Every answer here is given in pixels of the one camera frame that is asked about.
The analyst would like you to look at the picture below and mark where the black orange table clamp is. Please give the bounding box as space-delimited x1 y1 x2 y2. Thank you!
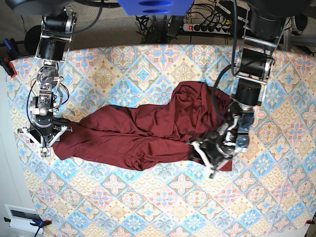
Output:
0 57 17 78

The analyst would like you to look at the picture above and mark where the white power strip red switch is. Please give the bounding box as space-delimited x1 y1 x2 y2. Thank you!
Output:
182 23 230 35

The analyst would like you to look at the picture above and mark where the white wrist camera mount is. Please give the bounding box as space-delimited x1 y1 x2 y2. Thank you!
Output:
188 141 232 179
17 125 72 158

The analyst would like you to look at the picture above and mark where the patterned tablecloth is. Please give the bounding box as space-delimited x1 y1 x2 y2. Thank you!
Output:
15 45 316 237

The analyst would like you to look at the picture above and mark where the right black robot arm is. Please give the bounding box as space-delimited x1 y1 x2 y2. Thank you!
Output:
22 8 77 150

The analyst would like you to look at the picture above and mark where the orange corner clamp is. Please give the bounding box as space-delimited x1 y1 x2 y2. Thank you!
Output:
306 220 316 225

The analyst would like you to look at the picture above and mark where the dark red t-shirt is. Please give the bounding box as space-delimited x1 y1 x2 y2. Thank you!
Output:
53 81 232 171

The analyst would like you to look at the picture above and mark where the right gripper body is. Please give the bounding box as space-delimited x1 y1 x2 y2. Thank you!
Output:
29 116 62 146

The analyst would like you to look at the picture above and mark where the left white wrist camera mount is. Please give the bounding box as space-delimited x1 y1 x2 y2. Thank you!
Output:
188 141 232 179

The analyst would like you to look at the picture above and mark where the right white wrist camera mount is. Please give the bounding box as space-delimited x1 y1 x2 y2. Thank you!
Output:
17 125 72 158

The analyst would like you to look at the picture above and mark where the black round stool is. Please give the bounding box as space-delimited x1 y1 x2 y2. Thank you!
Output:
24 25 41 55

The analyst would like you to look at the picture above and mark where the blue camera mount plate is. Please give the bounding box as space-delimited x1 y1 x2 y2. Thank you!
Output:
117 0 194 16

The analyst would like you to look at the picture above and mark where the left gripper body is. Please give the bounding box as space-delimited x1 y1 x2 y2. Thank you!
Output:
195 132 236 168

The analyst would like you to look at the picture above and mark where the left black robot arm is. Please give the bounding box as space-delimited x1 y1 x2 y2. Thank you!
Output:
189 3 286 171

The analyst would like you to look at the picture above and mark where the blue black bar clamp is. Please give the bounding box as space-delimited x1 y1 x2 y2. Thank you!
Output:
4 217 52 234

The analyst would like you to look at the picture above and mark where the blue clamp upper left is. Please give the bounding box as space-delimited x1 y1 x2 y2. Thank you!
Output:
3 38 16 54

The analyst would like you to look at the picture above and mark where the white wall socket box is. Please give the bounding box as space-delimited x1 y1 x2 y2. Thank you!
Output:
4 204 41 234

